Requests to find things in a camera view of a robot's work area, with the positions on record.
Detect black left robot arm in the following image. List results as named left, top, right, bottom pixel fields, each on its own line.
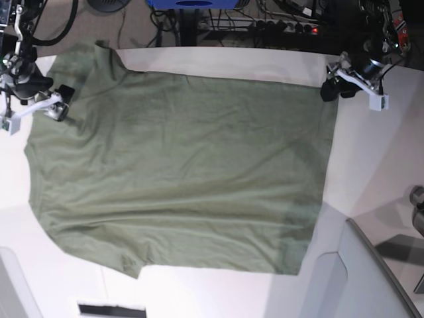
left=321, top=1, right=402, bottom=102

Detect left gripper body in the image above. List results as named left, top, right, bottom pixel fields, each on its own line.
left=344, top=51, right=387, bottom=86

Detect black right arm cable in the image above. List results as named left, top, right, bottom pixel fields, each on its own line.
left=19, top=0, right=80, bottom=47

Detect black table leg post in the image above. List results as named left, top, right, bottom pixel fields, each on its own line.
left=179, top=9, right=199, bottom=47

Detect blue box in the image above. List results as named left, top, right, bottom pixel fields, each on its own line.
left=147, top=0, right=238, bottom=10

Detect metal cylinder fixture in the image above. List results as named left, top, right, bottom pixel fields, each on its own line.
left=409, top=185, right=424, bottom=237

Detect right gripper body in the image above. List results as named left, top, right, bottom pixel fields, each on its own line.
left=6, top=63, right=53, bottom=101

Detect black power strip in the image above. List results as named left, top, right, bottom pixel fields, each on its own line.
left=254, top=19, right=320, bottom=36

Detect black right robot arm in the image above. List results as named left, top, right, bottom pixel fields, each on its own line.
left=1, top=1, right=53, bottom=103

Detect grey metal rail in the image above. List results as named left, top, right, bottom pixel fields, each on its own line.
left=347, top=219, right=421, bottom=317

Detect green t-shirt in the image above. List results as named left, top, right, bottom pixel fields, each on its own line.
left=25, top=43, right=338, bottom=278

